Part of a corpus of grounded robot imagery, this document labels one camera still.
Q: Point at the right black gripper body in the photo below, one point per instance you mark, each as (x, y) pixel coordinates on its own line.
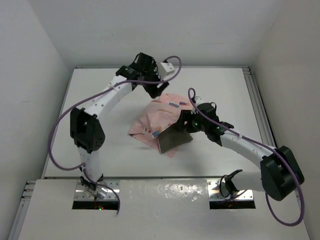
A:
(185, 121)

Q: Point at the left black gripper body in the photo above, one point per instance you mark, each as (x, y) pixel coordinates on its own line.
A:
(152, 88)

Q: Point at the pink cartoon print pillowcase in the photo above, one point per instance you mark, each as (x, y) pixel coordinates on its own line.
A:
(156, 117)

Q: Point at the grey orange dotted pillow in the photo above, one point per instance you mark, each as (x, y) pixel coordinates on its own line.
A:
(172, 138)

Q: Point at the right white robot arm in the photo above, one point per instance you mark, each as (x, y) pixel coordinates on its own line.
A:
(279, 174)

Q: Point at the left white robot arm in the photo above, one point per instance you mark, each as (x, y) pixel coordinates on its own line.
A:
(86, 123)

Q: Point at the white front cover board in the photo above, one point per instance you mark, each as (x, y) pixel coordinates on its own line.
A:
(149, 210)

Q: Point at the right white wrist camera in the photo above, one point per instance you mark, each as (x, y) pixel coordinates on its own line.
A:
(198, 100)

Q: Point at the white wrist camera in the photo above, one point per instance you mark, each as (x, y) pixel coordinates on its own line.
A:
(165, 68)
(198, 100)

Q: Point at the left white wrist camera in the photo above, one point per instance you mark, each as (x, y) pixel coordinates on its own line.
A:
(165, 68)

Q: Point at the right aluminium frame rail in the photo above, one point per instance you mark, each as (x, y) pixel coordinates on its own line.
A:
(265, 129)

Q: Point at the aluminium frame rail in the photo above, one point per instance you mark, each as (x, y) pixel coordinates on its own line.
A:
(265, 129)
(22, 210)

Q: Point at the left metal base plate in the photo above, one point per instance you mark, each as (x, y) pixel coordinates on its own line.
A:
(82, 193)

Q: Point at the left aluminium frame rail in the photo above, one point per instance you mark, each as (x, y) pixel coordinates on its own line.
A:
(22, 210)

